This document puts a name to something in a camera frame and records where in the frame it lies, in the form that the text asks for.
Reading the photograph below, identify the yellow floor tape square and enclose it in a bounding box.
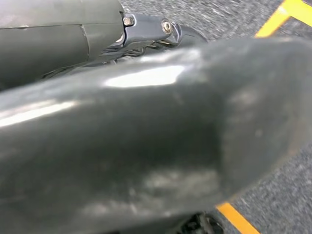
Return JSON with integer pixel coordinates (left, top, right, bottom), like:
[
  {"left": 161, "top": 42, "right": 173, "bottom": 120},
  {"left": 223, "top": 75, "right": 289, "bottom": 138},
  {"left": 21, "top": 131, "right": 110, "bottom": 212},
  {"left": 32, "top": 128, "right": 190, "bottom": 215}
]
[{"left": 215, "top": 0, "right": 312, "bottom": 234}]

